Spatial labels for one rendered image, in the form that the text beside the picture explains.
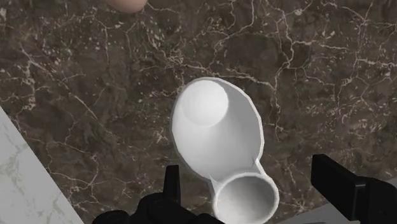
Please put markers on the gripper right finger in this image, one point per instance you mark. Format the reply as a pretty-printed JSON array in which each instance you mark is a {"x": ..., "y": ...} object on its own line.
[{"x": 350, "y": 189}]

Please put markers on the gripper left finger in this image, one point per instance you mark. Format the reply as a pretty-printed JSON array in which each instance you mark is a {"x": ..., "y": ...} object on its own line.
[{"x": 172, "y": 186}]

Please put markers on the beige rounded object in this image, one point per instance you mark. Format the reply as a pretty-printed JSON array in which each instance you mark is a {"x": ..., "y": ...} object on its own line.
[{"x": 127, "y": 5}]

